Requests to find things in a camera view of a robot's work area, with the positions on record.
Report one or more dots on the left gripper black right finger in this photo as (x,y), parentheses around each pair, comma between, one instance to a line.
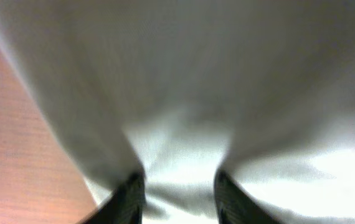
(234,206)

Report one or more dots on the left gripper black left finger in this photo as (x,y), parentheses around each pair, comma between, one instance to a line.
(125,205)

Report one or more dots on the olive green shorts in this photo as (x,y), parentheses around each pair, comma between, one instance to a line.
(139,86)

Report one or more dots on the white printed t-shirt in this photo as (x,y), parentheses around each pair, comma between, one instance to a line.
(298,166)

